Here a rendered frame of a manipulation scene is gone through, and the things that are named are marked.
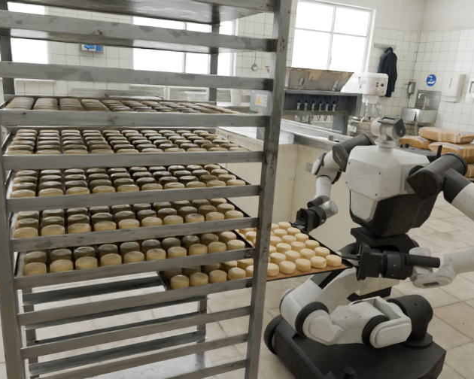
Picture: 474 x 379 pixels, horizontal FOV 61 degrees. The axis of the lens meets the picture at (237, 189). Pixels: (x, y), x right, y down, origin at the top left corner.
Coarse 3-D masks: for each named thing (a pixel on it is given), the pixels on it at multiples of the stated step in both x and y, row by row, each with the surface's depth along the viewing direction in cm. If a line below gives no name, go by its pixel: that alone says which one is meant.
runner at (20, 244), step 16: (176, 224) 99; (192, 224) 101; (208, 224) 103; (224, 224) 105; (240, 224) 107; (256, 224) 109; (16, 240) 86; (32, 240) 87; (48, 240) 88; (64, 240) 90; (80, 240) 91; (96, 240) 93; (112, 240) 94; (128, 240) 96
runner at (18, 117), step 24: (0, 120) 78; (24, 120) 80; (48, 120) 82; (72, 120) 84; (96, 120) 86; (120, 120) 87; (144, 120) 90; (168, 120) 92; (192, 120) 94; (216, 120) 96; (240, 120) 99; (264, 120) 101
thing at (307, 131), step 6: (282, 126) 330; (288, 126) 323; (294, 126) 316; (300, 126) 309; (300, 132) 310; (306, 132) 304; (312, 132) 298; (318, 132) 292; (324, 132) 287; (330, 132) 284; (342, 138) 272; (348, 138) 267
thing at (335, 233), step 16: (304, 160) 262; (304, 176) 263; (304, 192) 265; (336, 192) 238; (336, 224) 241; (352, 224) 229; (320, 240) 255; (336, 240) 242; (352, 240) 230; (368, 288) 231; (384, 288) 240
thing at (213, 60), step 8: (216, 32) 133; (208, 56) 135; (216, 56) 135; (208, 64) 136; (216, 64) 135; (208, 72) 136; (216, 72) 136; (208, 88) 137; (216, 88) 138; (208, 96) 138; (216, 96) 138; (200, 304) 159; (200, 328) 162
